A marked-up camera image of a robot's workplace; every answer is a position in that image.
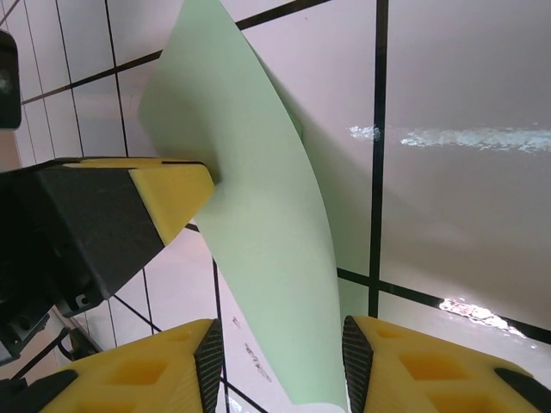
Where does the light green paper sheet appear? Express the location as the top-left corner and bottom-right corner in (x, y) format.
(137, 0), (348, 408)

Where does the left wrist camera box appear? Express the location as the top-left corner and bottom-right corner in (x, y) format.
(0, 29), (22, 130)

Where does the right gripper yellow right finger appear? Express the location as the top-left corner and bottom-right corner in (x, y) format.
(343, 315), (551, 413)

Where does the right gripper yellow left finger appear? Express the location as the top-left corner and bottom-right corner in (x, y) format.
(8, 318), (225, 413)

